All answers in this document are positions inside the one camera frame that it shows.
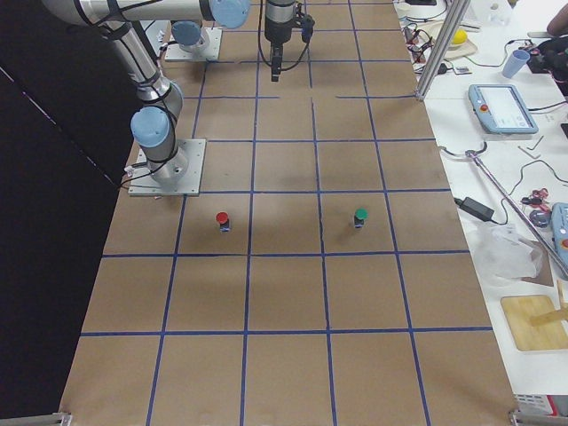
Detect black power adapter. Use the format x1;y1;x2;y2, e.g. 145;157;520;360
454;197;494;222

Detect black wrist camera, arm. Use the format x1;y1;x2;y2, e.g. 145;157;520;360
294;12;315;44

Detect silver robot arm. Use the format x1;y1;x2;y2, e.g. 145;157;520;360
171;1;315;83
43;1;250;185

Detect wooden cutting board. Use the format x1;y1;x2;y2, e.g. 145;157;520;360
501;295;567;351

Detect red push button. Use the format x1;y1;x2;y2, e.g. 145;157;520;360
216;211;231;233

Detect aluminium frame post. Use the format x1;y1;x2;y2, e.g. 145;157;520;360
415;0;470;101

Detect blue teach pendant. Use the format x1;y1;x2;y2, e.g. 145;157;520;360
550;202;568;260
468;84;539;135

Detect light blue plastic cup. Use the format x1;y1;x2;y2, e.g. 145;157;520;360
501;50;531;79

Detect metal rod with handle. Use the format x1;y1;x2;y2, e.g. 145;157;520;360
438;140;567;278

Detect clear plastic bag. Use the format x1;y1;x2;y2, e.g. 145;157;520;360
466;224;552;288

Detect green push button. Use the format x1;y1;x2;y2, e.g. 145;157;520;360
353;208;368;229

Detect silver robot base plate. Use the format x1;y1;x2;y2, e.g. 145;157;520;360
128;139;207;196

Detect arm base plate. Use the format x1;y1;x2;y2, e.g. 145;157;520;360
165;28;222;62

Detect yellow lemon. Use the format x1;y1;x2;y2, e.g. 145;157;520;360
451;29;468;46

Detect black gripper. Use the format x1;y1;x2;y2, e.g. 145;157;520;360
264;0;296;83

